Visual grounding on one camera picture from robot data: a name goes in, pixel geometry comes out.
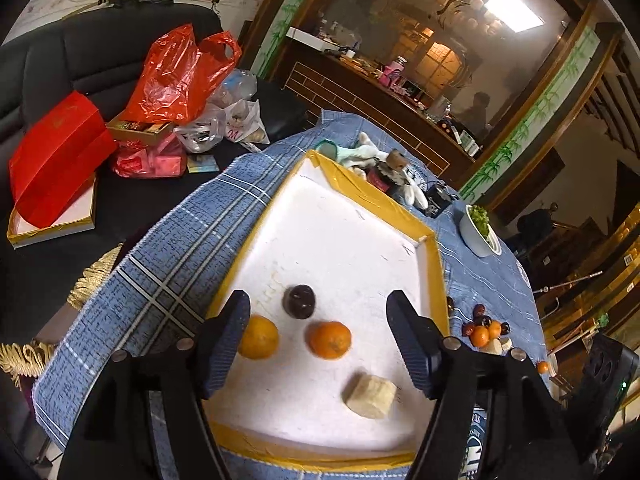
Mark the white bowl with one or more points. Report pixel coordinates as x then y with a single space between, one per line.
470 237

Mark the white glove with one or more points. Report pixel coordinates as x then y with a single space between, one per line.
414 190

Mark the open cardboard snack box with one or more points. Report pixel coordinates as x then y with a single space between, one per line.
145 130

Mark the clear plastic bag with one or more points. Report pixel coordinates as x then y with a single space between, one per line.
200 135

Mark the pink bottle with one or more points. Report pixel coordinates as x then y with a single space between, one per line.
395 69

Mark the red gift box lid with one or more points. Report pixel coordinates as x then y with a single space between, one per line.
55 155

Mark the small printed booklet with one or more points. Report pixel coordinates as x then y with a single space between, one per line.
201 164

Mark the green grapes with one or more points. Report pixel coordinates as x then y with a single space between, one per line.
479 217

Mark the black leather sofa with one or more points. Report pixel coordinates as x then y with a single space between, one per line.
100 50

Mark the blue plaid tablecloth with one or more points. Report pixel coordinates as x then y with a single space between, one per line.
165 270

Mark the dark red small box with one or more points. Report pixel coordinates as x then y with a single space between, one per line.
380 178

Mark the pale peeled banana chunk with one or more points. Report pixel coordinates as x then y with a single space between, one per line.
496 346
369 394

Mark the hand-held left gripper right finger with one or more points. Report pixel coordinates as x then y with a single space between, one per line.
410 340

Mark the white foam tray yellow-taped rim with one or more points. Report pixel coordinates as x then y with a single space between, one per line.
340 240

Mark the brown brick counter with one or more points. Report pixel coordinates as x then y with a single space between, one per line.
340 95

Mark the ceiling light panel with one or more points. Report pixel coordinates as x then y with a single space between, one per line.
514 10

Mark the small black box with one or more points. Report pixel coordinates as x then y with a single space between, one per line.
439 201

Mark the long white box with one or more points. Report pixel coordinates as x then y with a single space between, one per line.
302 37

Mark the white plush toy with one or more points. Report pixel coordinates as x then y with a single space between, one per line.
357 152

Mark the pink red plastic bag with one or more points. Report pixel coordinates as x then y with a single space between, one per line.
150 160

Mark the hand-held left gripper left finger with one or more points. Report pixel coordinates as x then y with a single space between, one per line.
225 345

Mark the white gift box gold edge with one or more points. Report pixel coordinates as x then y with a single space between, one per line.
75 205

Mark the small brown toy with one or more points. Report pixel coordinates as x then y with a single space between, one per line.
396 160

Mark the large orange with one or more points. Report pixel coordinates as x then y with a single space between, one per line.
261 337
329 340

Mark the gold tassel fringe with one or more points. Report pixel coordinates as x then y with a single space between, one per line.
25 360
95 277

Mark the white plastic bag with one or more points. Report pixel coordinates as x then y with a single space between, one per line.
245 122

